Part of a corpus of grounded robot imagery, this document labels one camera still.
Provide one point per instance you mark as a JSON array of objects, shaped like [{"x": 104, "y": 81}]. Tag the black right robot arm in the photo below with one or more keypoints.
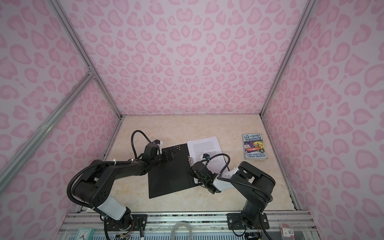
[{"x": 255, "y": 185}]

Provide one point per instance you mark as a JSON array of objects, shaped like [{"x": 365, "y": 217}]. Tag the right aluminium frame post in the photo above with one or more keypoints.
[{"x": 310, "y": 7}]

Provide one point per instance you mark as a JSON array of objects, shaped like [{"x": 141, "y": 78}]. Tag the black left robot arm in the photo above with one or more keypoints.
[{"x": 92, "y": 186}]

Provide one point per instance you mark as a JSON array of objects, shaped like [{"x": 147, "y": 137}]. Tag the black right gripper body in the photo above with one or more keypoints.
[{"x": 193, "y": 174}]

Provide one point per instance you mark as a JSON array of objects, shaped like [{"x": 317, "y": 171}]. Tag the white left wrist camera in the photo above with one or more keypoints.
[{"x": 160, "y": 145}]

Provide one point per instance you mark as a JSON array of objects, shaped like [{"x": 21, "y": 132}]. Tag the small green clock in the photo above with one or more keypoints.
[{"x": 84, "y": 234}]

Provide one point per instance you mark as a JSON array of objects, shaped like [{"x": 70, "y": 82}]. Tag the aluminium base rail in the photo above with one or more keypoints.
[{"x": 187, "y": 226}]

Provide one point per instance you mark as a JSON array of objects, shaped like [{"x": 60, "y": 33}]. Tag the white paper sheet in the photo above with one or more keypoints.
[{"x": 208, "y": 146}]

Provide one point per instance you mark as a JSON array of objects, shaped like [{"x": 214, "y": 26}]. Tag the red white label packet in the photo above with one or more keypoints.
[{"x": 287, "y": 232}]

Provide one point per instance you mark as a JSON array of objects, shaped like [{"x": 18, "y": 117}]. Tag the aluminium frame post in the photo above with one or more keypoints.
[
  {"x": 310, "y": 7},
  {"x": 63, "y": 18}
]

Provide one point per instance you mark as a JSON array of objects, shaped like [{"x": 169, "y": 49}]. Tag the treehouse storey book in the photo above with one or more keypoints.
[{"x": 254, "y": 147}]

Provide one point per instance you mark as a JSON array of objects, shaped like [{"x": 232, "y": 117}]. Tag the teal folder with black inside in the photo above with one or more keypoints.
[{"x": 173, "y": 176}]

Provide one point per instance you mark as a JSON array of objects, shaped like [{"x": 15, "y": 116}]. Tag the left aluminium frame post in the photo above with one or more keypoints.
[{"x": 63, "y": 18}]

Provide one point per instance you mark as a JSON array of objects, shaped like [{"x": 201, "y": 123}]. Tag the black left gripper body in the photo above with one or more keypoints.
[{"x": 155, "y": 163}]

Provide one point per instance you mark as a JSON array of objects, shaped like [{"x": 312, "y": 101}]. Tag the diagonal aluminium frame bar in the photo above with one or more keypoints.
[{"x": 19, "y": 160}]

